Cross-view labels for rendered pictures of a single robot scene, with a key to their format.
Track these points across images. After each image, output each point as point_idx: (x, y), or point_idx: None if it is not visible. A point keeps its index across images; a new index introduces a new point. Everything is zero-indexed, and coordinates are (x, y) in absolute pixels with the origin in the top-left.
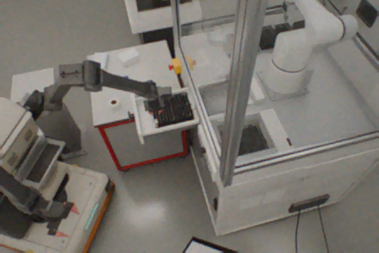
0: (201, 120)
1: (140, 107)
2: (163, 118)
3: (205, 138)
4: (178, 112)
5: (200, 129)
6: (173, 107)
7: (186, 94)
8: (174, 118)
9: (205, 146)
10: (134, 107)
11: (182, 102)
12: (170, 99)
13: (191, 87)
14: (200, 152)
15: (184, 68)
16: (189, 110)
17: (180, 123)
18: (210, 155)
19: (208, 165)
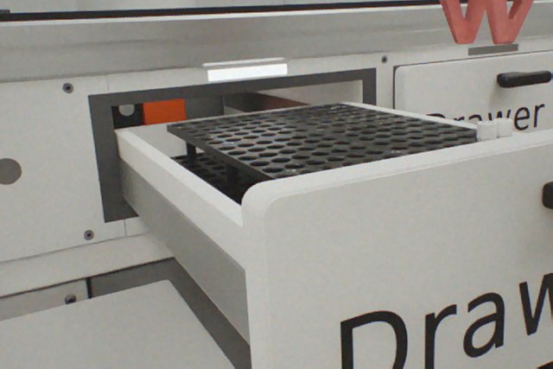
0: (409, 9)
1: None
2: (436, 130)
3: (460, 60)
4: (348, 119)
5: (424, 65)
6: (309, 127)
7: (187, 123)
8: (403, 117)
9: (500, 57)
10: (498, 147)
11: (261, 122)
12: (244, 139)
13: (204, 15)
14: (533, 72)
15: (7, 26)
16: (311, 110)
17: (419, 115)
18: (527, 54)
19: (537, 124)
